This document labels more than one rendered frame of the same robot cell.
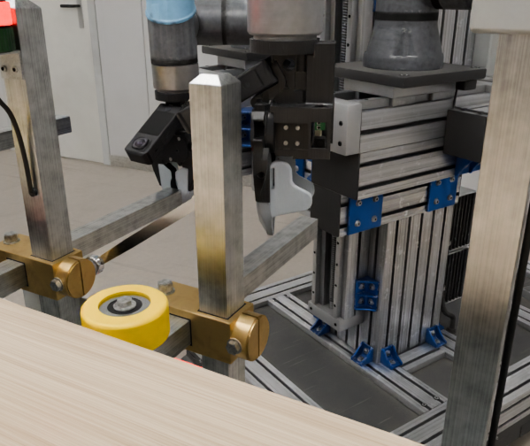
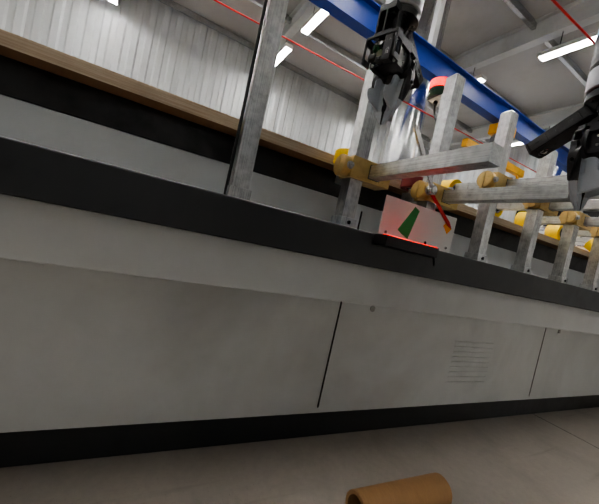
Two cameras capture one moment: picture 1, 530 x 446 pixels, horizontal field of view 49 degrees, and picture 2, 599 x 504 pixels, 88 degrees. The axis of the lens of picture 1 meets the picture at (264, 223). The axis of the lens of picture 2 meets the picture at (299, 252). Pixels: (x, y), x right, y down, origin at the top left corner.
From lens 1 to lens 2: 121 cm
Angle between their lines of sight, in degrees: 121
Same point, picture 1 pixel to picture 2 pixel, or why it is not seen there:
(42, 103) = (443, 113)
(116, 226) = (485, 191)
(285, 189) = (374, 93)
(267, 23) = not seen: hidden behind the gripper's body
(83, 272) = (419, 186)
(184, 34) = not seen: outside the picture
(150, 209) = (522, 189)
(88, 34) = not seen: outside the picture
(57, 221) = not seen: hidden behind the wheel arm
